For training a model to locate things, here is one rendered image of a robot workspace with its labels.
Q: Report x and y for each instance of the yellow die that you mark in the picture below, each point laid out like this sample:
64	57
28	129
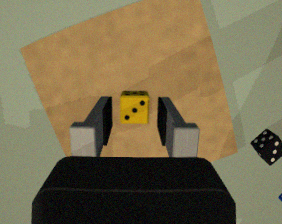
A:
134	107

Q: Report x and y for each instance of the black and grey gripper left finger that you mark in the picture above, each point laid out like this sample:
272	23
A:
87	138

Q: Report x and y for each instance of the black die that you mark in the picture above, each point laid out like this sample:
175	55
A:
269	146

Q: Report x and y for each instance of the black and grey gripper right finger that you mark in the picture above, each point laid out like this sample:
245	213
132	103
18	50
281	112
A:
181	138

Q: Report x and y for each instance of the tan mat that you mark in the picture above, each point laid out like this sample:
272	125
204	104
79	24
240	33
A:
163	47

